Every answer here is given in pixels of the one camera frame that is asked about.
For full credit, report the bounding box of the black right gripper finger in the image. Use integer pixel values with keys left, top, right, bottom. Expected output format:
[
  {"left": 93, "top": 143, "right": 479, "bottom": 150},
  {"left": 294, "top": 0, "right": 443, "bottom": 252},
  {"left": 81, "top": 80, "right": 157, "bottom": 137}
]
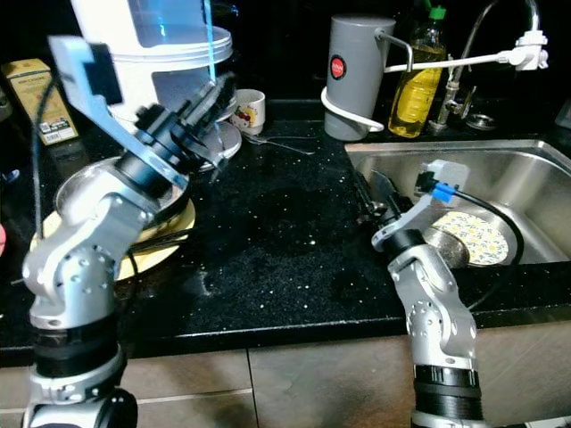
[
  {"left": 373, "top": 171, "right": 402, "bottom": 208},
  {"left": 353, "top": 171, "right": 376, "bottom": 222}
]

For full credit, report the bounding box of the chrome kitchen faucet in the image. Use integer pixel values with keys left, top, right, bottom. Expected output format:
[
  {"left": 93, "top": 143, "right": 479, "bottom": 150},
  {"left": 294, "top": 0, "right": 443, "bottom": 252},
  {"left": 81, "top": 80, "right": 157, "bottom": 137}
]
[{"left": 428, "top": 0, "right": 542, "bottom": 133}]

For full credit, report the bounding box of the small white printed cup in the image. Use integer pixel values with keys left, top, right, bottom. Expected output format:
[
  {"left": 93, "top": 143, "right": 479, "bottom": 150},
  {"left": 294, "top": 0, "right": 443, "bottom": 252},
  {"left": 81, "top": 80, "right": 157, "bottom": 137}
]
[{"left": 231, "top": 88, "right": 268, "bottom": 136}]

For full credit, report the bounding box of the metal spoon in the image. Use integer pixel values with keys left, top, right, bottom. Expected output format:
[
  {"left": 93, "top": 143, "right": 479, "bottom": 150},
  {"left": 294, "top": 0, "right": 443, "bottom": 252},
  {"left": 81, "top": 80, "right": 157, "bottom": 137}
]
[{"left": 242, "top": 131, "right": 315, "bottom": 156}]

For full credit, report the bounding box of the white tiered plastic container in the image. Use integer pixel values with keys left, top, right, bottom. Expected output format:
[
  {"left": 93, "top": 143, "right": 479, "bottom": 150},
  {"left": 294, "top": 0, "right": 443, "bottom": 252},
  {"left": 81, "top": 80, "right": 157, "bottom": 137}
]
[{"left": 70, "top": 0, "right": 238, "bottom": 161}]

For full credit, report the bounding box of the dark thin utensil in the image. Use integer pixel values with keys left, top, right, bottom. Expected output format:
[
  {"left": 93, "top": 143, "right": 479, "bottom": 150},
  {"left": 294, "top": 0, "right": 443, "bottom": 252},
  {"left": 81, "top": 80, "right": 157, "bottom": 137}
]
[{"left": 116, "top": 227, "right": 199, "bottom": 268}]

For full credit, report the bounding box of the patterned white plate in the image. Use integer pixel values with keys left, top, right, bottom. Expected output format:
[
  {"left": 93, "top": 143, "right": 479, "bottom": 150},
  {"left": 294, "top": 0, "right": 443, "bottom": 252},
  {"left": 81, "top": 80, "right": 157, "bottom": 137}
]
[{"left": 423, "top": 210, "right": 510, "bottom": 269}]

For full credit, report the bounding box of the yellow oil bottle green cap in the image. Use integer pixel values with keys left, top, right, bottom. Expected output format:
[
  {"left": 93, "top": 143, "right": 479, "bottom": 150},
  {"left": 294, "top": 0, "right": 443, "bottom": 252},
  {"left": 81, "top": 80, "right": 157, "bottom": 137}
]
[{"left": 389, "top": 4, "right": 448, "bottom": 140}]

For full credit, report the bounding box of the yellow plate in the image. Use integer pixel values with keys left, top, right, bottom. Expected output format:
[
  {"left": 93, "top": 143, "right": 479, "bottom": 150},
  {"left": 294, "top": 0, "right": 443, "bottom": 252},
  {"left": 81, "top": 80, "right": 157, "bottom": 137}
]
[{"left": 28, "top": 198, "right": 198, "bottom": 283}]

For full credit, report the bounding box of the stainless steel bowl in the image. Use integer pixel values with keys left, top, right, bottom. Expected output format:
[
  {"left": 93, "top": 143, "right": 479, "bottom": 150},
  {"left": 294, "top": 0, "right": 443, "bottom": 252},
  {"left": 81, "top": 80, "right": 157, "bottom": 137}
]
[{"left": 52, "top": 157, "right": 135, "bottom": 226}]

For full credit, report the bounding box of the grey canister with red dot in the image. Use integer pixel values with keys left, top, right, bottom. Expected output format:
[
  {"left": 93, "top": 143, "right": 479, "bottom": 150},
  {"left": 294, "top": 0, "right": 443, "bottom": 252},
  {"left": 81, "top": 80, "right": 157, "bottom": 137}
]
[{"left": 323, "top": 14, "right": 399, "bottom": 143}]

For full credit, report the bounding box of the yellow printed carton box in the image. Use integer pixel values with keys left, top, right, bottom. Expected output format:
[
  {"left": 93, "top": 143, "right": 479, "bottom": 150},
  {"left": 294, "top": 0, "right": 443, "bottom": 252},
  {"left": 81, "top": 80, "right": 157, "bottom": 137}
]
[{"left": 2, "top": 58, "right": 80, "bottom": 147}]

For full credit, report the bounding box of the stainless steel sink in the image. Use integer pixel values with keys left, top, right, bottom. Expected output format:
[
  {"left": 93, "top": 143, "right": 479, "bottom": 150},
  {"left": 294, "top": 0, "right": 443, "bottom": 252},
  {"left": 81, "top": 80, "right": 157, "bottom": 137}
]
[{"left": 344, "top": 137, "right": 571, "bottom": 268}]

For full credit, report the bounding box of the grey cabinet front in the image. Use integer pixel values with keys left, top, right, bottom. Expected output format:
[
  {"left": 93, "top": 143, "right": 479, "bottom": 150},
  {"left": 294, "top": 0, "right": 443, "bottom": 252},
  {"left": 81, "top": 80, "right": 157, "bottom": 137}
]
[{"left": 0, "top": 319, "right": 571, "bottom": 428}]

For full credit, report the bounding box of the white faucet filter head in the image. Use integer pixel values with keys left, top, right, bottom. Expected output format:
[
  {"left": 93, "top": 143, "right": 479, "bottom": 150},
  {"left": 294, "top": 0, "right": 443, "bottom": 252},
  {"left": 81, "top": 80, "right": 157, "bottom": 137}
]
[{"left": 512, "top": 29, "right": 550, "bottom": 71}]

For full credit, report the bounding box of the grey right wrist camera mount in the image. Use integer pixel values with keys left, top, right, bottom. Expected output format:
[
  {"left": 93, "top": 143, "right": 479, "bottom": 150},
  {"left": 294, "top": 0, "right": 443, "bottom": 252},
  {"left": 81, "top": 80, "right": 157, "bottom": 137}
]
[{"left": 371, "top": 160, "right": 470, "bottom": 251}]

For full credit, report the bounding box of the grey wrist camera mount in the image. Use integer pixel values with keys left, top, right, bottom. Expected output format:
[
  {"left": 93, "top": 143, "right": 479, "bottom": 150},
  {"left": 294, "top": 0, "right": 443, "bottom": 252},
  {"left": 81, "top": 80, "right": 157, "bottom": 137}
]
[
  {"left": 371, "top": 160, "right": 470, "bottom": 251},
  {"left": 48, "top": 35, "right": 190, "bottom": 192}
]

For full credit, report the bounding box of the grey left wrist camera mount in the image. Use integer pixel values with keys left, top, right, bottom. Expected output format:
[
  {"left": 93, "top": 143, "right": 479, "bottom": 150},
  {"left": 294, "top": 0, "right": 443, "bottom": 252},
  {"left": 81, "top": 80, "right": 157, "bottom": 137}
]
[{"left": 48, "top": 35, "right": 190, "bottom": 192}]

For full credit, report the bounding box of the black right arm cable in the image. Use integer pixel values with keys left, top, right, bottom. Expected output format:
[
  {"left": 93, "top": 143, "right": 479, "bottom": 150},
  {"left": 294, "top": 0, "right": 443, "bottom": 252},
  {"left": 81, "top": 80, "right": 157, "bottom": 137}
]
[{"left": 453, "top": 188, "right": 527, "bottom": 270}]

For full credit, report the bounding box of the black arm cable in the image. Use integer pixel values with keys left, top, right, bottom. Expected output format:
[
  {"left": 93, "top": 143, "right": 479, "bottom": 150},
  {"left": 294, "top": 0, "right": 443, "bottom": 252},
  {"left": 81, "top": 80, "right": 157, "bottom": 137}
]
[
  {"left": 29, "top": 73, "right": 65, "bottom": 235},
  {"left": 453, "top": 188, "right": 527, "bottom": 270}
]

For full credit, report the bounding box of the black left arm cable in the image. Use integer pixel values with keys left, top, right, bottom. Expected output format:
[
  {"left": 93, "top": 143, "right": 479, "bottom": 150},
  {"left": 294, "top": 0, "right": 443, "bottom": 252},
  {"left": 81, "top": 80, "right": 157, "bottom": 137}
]
[{"left": 29, "top": 73, "right": 65, "bottom": 235}]

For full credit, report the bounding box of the white hose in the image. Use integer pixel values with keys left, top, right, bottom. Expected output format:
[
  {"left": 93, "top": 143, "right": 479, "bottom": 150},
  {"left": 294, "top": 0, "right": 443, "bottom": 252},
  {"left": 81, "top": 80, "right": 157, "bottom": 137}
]
[{"left": 320, "top": 49, "right": 520, "bottom": 134}]

